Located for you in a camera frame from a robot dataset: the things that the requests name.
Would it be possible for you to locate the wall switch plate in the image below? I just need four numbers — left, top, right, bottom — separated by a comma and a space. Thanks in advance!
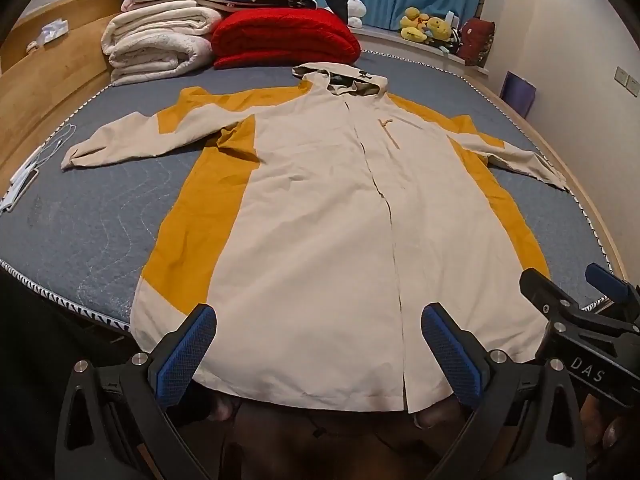
613, 65, 640, 97

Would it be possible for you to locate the purple box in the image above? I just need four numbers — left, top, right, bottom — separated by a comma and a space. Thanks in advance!
500, 70, 537, 119

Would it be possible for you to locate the white fleece folded blanket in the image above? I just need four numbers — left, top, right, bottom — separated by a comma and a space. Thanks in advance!
101, 1, 224, 86

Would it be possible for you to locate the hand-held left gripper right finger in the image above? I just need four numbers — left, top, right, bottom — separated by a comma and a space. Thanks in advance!
421, 302, 587, 480

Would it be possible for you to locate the dark red bag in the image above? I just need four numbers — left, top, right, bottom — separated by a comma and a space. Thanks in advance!
457, 17, 497, 67

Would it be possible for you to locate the red folded quilt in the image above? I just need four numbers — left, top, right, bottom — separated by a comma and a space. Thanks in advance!
210, 8, 362, 70

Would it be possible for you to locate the beige and mustard hooded jacket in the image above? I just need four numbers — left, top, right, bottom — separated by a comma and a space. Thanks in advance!
60, 62, 572, 414

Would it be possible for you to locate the white cable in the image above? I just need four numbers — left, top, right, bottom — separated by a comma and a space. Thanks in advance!
29, 122, 79, 167

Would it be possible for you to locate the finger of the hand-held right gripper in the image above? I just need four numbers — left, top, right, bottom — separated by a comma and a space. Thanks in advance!
519, 268, 608, 328
585, 262, 640, 323

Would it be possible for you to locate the yellow plush toy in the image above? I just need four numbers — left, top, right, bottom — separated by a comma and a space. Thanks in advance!
399, 6, 430, 44
425, 16, 453, 47

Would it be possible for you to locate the white plush toy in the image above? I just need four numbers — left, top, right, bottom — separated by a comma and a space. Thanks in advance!
346, 0, 369, 29

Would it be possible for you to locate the white window ledge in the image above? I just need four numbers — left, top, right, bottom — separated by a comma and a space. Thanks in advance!
350, 24, 488, 77

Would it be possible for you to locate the crumpled white tissue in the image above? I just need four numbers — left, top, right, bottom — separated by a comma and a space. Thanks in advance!
26, 18, 69, 54

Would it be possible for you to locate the grey quilted bed mattress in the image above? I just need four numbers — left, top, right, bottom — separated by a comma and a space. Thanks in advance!
0, 49, 632, 337

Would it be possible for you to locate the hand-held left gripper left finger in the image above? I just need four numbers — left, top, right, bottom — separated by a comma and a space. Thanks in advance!
54, 303, 219, 480

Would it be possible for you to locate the person's right hand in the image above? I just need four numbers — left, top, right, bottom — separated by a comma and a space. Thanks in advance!
580, 394, 640, 471

